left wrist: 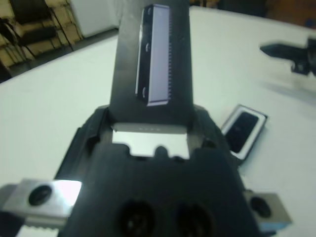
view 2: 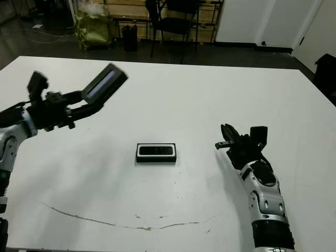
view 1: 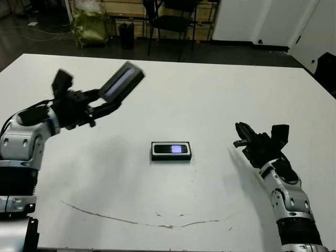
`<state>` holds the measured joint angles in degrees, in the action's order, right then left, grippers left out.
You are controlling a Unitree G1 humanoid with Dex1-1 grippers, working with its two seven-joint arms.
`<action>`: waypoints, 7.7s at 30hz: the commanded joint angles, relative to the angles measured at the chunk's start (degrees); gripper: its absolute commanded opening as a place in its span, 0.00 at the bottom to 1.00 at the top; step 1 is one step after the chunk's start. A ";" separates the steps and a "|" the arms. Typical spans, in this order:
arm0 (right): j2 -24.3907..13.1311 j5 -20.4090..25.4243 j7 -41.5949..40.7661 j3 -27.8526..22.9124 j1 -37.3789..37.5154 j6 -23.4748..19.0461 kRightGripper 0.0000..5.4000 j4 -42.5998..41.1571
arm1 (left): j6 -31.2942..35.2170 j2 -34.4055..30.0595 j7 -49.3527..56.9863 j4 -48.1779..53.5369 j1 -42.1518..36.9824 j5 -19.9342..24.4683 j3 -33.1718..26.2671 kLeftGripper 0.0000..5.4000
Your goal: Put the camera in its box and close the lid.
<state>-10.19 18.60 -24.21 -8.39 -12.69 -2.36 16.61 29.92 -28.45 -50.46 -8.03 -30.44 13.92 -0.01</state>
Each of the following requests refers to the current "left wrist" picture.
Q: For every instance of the black box with white insert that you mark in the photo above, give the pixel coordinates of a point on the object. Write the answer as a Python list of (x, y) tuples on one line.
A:
[(259, 138)]

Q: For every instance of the black mesh chair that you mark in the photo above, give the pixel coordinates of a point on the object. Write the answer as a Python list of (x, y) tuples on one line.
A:
[(32, 27)]

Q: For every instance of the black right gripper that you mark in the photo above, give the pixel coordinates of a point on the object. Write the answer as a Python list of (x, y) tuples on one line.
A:
[(308, 59)]

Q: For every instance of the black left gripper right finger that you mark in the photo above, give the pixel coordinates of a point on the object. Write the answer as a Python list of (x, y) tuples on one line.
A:
[(209, 133)]

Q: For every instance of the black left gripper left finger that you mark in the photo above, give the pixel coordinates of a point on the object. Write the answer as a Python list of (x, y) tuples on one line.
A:
[(84, 138)]

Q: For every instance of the black box lid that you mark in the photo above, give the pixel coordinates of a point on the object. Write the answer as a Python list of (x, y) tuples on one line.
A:
[(128, 74)]

